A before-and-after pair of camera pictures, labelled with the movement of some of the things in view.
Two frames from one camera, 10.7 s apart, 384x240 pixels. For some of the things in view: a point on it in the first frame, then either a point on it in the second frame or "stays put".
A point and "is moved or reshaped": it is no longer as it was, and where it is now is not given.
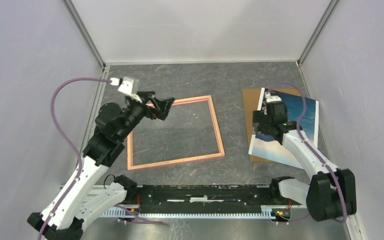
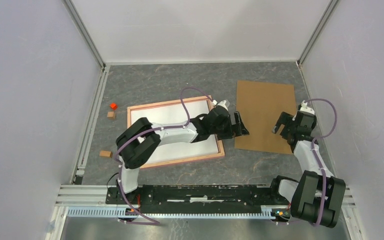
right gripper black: [259, 116] → [285, 119]
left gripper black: [163, 106] → [237, 130]
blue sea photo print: [301, 111] → [171, 114]
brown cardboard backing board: [251, 101] is moved or reshaped
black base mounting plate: [204, 198] stays put
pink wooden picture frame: [130, 139] stays put
